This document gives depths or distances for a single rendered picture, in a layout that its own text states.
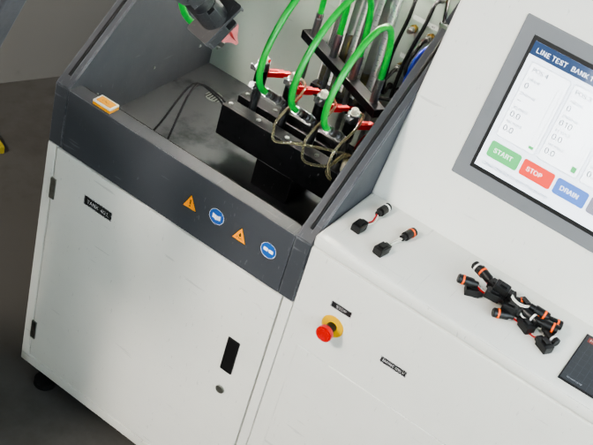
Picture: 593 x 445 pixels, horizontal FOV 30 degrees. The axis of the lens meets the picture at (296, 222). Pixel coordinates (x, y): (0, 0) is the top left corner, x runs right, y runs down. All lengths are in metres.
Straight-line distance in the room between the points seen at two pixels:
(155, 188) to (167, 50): 0.44
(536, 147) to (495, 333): 0.37
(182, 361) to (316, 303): 0.47
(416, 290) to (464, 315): 0.10
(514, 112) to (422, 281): 0.37
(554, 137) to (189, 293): 0.87
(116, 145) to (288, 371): 0.62
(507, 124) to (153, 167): 0.75
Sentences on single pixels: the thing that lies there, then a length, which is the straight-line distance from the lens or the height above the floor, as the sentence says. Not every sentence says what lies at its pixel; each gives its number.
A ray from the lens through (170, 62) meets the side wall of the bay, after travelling 2.76.
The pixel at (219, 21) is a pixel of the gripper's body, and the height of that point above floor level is 1.28.
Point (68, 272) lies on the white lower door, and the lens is 2.75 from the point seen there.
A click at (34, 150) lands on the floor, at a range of 3.89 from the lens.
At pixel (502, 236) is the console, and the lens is 2.26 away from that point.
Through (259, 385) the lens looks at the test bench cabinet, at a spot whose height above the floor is 0.53.
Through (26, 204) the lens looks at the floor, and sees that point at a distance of 3.65.
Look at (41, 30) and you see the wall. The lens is 4.14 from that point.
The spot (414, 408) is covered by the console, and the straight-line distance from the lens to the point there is 2.27.
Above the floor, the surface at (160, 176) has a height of 0.89.
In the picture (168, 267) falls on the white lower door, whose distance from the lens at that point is 2.49.
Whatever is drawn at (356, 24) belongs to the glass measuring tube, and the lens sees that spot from 2.59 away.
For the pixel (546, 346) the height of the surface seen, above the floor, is 1.00.
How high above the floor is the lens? 2.31
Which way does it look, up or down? 37 degrees down
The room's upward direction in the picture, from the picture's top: 17 degrees clockwise
